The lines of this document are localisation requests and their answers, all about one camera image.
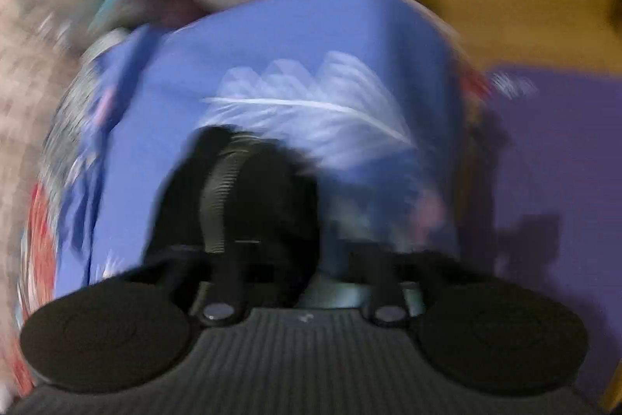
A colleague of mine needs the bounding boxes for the purple floor mat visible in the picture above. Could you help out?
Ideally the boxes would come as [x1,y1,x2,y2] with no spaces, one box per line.
[463,65,621,401]

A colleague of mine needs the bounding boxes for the red floral quilt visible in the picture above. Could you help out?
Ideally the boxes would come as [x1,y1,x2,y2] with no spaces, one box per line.
[5,28,129,396]

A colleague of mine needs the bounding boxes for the black pants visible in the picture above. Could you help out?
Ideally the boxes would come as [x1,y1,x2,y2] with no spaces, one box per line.
[142,124,487,299]

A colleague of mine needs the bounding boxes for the blue patterned bed sheet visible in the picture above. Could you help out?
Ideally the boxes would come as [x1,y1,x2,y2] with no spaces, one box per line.
[46,0,466,297]

